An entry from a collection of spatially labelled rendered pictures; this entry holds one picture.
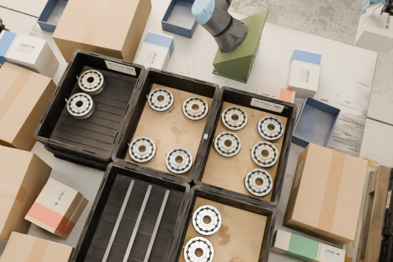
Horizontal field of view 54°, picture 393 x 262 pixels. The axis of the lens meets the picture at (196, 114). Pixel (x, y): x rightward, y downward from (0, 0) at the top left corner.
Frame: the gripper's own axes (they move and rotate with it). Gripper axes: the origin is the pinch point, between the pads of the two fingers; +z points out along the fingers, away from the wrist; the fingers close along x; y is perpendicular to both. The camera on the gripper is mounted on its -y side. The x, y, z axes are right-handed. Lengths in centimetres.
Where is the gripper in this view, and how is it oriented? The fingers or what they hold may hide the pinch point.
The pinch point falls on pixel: (382, 17)
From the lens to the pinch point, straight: 156.8
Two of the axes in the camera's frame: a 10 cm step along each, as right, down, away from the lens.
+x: 9.4, 3.0, -1.3
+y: -3.3, 8.6, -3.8
